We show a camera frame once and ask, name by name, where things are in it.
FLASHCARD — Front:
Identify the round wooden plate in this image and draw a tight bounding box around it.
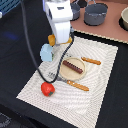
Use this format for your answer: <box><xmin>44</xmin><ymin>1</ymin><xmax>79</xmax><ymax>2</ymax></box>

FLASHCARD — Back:
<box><xmin>59</xmin><ymin>57</ymin><xmax>86</xmax><ymax>81</ymax></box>

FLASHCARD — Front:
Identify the fork with wooden handle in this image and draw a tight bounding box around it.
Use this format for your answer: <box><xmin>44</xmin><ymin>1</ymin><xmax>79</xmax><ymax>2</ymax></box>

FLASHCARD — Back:
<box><xmin>48</xmin><ymin>73</ymin><xmax>90</xmax><ymax>93</ymax></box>

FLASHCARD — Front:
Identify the grilled brown sausage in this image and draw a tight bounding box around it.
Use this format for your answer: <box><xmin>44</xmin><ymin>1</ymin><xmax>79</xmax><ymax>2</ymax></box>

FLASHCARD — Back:
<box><xmin>62</xmin><ymin>60</ymin><xmax>83</xmax><ymax>74</ymax></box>

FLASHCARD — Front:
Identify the red tomato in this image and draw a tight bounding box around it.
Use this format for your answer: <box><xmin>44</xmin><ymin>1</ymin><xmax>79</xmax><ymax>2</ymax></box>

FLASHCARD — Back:
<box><xmin>41</xmin><ymin>82</ymin><xmax>55</xmax><ymax>96</ymax></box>

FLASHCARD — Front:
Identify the beige woven placemat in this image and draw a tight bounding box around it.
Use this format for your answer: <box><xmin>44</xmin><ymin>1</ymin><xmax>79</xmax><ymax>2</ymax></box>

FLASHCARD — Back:
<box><xmin>17</xmin><ymin>37</ymin><xmax>118</xmax><ymax>128</ymax></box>

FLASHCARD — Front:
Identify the large dark grey pot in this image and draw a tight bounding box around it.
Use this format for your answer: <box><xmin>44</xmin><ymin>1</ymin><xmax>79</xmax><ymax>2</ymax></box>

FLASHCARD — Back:
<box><xmin>84</xmin><ymin>0</ymin><xmax>108</xmax><ymax>26</ymax></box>

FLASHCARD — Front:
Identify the small dark grey pot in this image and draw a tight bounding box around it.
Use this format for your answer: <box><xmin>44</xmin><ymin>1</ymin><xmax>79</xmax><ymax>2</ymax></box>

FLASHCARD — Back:
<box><xmin>71</xmin><ymin>3</ymin><xmax>80</xmax><ymax>20</ymax></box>

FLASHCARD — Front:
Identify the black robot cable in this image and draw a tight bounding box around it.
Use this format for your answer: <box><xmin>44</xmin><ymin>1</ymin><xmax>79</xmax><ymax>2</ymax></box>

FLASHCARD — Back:
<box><xmin>19</xmin><ymin>0</ymin><xmax>75</xmax><ymax>84</ymax></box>

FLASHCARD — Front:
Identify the knife with wooden handle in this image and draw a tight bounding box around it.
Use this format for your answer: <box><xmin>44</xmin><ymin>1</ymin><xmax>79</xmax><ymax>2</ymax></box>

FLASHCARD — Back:
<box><xmin>63</xmin><ymin>50</ymin><xmax>102</xmax><ymax>66</ymax></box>

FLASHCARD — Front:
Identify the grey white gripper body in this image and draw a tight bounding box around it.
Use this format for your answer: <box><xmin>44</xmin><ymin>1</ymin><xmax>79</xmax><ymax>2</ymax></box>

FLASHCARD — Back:
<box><xmin>45</xmin><ymin>1</ymin><xmax>73</xmax><ymax>43</ymax></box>

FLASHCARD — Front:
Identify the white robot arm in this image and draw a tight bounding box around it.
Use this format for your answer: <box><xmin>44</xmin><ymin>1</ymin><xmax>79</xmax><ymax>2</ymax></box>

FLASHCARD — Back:
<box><xmin>43</xmin><ymin>0</ymin><xmax>73</xmax><ymax>43</ymax></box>

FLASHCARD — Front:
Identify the yellow bread loaf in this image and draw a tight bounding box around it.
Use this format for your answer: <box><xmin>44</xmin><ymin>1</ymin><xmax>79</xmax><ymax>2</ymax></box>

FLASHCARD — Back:
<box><xmin>48</xmin><ymin>34</ymin><xmax>73</xmax><ymax>46</ymax></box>

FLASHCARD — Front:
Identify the beige bowl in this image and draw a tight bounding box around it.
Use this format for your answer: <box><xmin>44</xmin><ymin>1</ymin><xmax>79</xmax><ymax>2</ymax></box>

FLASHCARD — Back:
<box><xmin>121</xmin><ymin>7</ymin><xmax>128</xmax><ymax>30</ymax></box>

